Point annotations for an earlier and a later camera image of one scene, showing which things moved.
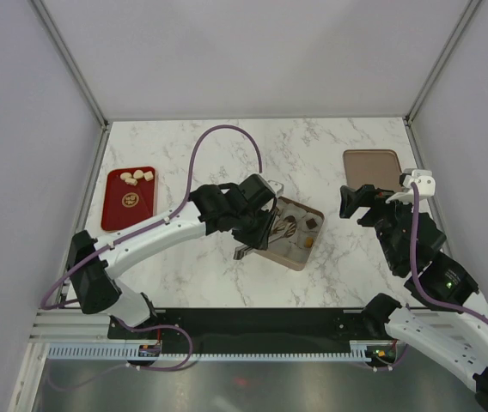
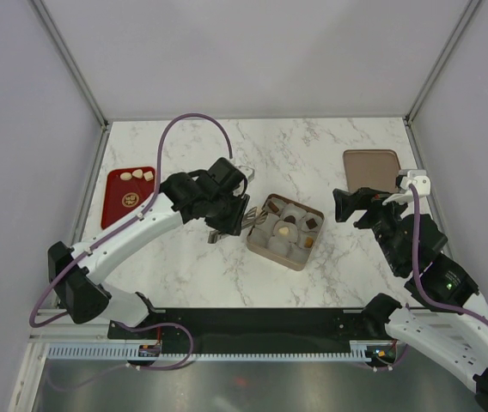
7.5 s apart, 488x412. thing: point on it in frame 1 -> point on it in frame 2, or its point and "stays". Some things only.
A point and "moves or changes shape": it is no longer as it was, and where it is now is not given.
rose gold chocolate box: x=293 y=251 stays
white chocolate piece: x=138 y=173 stays
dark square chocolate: x=311 y=223 stays
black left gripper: x=260 y=238 -> x=233 y=226
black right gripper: x=366 y=196 stays
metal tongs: x=283 y=227 moves or changes shape
